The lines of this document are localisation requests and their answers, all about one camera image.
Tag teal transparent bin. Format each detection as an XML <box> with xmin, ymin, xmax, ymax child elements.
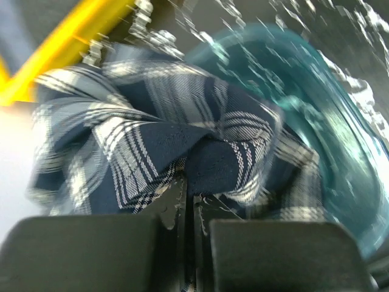
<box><xmin>185</xmin><ymin>24</ymin><xmax>388</xmax><ymax>257</ymax></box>

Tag yellow plastic tray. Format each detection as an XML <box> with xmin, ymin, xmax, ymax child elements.
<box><xmin>1</xmin><ymin>0</ymin><xmax>134</xmax><ymax>106</ymax></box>

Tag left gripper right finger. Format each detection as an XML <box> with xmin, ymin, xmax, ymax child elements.
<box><xmin>193</xmin><ymin>197</ymin><xmax>375</xmax><ymax>291</ymax></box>

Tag navy plaid skirt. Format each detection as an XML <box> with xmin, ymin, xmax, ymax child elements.
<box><xmin>29</xmin><ymin>46</ymin><xmax>325</xmax><ymax>221</ymax></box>

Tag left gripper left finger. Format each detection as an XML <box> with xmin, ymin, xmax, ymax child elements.
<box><xmin>1</xmin><ymin>177</ymin><xmax>187</xmax><ymax>291</ymax></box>

